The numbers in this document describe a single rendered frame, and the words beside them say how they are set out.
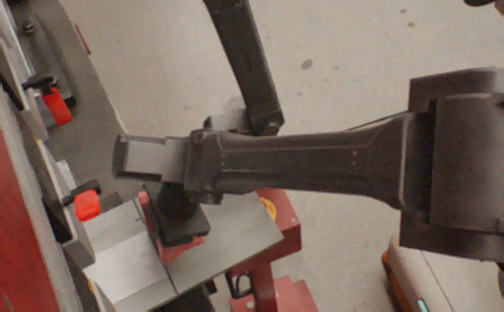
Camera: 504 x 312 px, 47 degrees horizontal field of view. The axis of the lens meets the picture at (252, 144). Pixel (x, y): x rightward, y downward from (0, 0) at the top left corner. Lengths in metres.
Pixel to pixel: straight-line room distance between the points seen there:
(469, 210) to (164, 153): 0.43
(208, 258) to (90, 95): 0.54
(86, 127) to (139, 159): 0.54
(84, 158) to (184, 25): 1.59
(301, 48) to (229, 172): 1.96
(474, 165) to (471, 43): 2.26
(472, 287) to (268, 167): 1.21
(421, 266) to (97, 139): 0.93
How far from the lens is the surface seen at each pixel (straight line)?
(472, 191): 0.34
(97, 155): 1.17
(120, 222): 0.93
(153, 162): 0.69
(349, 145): 0.42
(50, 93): 0.82
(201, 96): 2.38
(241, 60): 0.87
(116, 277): 0.88
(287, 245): 1.18
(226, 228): 0.88
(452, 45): 2.57
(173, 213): 0.78
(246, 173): 0.54
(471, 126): 0.34
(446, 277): 1.66
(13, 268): 0.36
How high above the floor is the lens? 1.77
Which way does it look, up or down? 54 degrees down
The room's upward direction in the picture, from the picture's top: 9 degrees counter-clockwise
